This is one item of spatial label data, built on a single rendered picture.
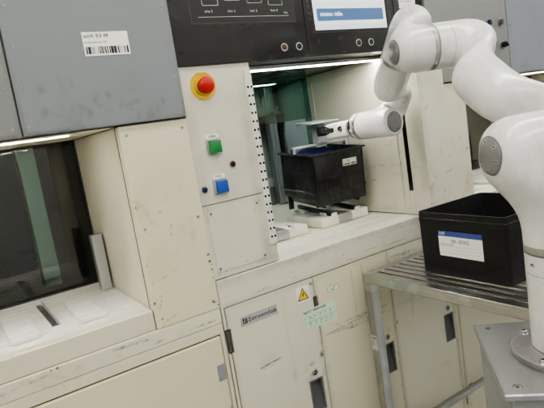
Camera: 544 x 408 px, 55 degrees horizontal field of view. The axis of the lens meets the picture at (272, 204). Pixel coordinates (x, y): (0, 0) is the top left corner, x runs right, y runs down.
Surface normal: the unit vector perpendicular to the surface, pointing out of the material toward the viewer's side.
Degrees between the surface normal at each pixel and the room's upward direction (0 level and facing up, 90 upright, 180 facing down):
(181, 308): 90
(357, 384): 90
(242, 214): 90
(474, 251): 90
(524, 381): 0
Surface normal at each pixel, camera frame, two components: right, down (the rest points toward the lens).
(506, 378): -0.15, -0.98
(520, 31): 0.55, 0.04
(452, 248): -0.84, 0.21
